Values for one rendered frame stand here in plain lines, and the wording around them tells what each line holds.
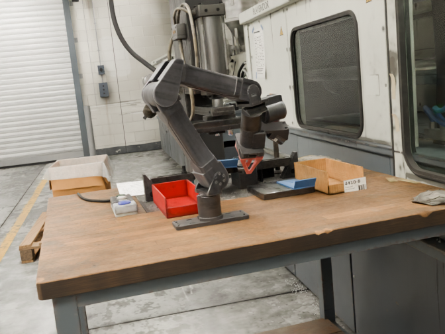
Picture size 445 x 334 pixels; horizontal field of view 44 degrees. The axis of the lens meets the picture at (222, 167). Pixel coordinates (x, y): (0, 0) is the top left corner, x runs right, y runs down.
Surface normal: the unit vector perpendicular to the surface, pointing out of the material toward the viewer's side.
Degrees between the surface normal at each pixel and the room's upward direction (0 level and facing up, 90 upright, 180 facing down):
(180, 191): 90
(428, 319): 90
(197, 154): 87
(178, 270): 90
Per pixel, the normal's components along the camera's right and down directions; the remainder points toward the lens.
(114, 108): 0.22, 0.14
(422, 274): -0.97, 0.13
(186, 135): 0.44, 0.12
